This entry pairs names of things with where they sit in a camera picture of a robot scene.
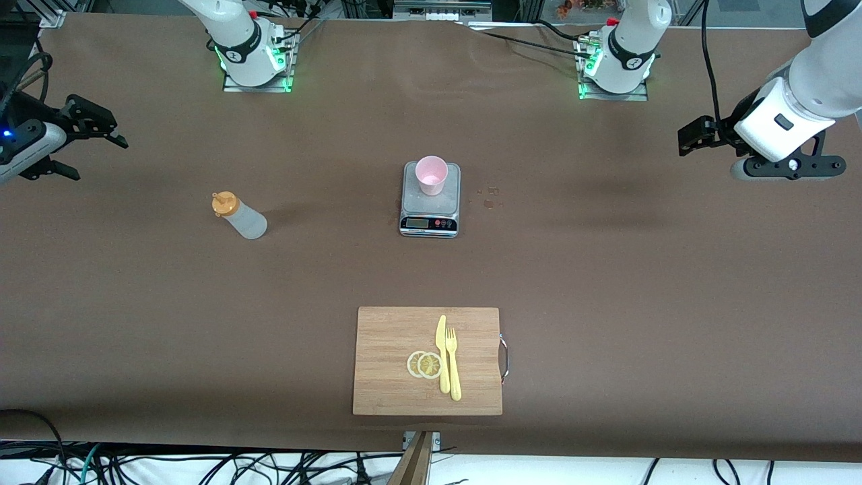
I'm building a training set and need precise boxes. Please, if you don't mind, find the grey power strip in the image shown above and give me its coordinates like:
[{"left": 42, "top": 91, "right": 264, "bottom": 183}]
[{"left": 394, "top": 0, "right": 492, "bottom": 22}]

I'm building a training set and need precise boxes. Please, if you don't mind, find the yellow plastic fork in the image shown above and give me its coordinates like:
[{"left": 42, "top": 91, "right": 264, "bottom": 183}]
[{"left": 445, "top": 327, "right": 463, "bottom": 401}]

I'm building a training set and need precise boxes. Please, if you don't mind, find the silver digital kitchen scale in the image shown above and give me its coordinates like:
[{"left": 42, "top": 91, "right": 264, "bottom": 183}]
[{"left": 399, "top": 161, "right": 461, "bottom": 238}]

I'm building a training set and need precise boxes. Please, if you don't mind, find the wooden post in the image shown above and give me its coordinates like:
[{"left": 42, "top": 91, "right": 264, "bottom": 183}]
[{"left": 387, "top": 431, "right": 435, "bottom": 485}]

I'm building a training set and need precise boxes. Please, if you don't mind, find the black table cable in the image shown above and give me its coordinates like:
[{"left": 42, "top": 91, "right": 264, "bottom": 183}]
[
  {"left": 482, "top": 30, "right": 597, "bottom": 60},
  {"left": 535, "top": 19, "right": 587, "bottom": 42}
]

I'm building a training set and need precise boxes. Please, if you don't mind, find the yellow plastic knife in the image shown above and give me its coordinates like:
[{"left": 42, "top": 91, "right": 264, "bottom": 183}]
[{"left": 435, "top": 315, "right": 451, "bottom": 395}]

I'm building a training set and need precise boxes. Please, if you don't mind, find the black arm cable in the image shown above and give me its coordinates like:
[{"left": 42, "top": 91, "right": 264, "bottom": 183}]
[
  {"left": 700, "top": 0, "right": 723, "bottom": 122},
  {"left": 0, "top": 40, "right": 53, "bottom": 115}
]

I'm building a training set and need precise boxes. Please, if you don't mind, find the wooden cutting board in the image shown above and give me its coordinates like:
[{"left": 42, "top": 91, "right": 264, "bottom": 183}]
[{"left": 352, "top": 306, "right": 510, "bottom": 416}]

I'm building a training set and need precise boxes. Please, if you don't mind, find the sauce bottle with orange cap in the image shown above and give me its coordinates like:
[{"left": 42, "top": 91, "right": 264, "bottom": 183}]
[{"left": 211, "top": 191, "right": 269, "bottom": 240}]

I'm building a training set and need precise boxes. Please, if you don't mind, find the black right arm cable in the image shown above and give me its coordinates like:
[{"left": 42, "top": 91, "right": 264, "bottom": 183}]
[{"left": 0, "top": 40, "right": 53, "bottom": 115}]

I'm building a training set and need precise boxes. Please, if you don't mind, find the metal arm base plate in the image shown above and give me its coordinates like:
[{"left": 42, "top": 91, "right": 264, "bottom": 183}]
[
  {"left": 578, "top": 37, "right": 649, "bottom": 102},
  {"left": 222, "top": 30, "right": 297, "bottom": 93}
]

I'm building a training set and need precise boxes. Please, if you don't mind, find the black looped floor cable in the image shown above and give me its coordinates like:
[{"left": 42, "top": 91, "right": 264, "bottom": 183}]
[{"left": 0, "top": 408, "right": 68, "bottom": 472}]

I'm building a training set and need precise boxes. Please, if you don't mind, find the black base cable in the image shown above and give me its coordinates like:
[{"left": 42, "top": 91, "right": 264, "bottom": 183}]
[{"left": 273, "top": 0, "right": 331, "bottom": 51}]

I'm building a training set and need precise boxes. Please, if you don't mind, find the teal floor cable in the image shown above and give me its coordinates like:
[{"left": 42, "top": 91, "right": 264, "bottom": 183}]
[{"left": 79, "top": 443, "right": 103, "bottom": 484}]

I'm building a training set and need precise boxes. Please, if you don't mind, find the orange background object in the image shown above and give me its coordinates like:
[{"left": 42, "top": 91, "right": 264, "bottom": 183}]
[{"left": 556, "top": 0, "right": 607, "bottom": 18}]

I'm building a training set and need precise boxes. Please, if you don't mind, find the pink plastic cup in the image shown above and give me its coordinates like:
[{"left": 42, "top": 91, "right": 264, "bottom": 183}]
[{"left": 415, "top": 156, "right": 449, "bottom": 197}]

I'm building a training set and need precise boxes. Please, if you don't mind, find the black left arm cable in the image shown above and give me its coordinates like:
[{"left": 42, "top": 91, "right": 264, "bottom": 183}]
[{"left": 700, "top": 0, "right": 723, "bottom": 122}]

